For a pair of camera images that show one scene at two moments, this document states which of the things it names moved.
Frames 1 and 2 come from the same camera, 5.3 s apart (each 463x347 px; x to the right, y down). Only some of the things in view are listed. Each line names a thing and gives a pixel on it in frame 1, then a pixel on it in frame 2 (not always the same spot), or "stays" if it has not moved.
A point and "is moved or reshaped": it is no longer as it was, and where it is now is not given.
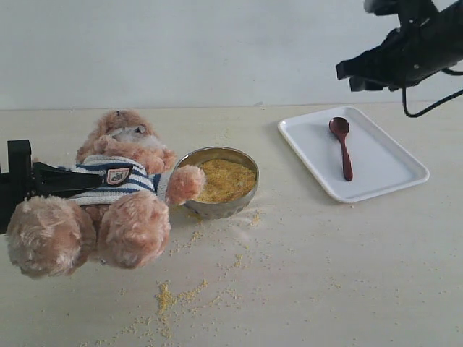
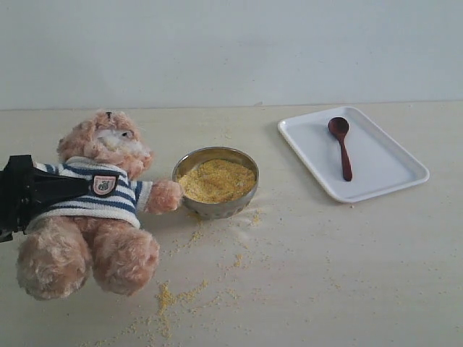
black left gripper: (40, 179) → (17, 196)
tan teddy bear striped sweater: (123, 221) is moved or reshaped
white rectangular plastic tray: (379, 165) stays
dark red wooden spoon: (341, 126) stays
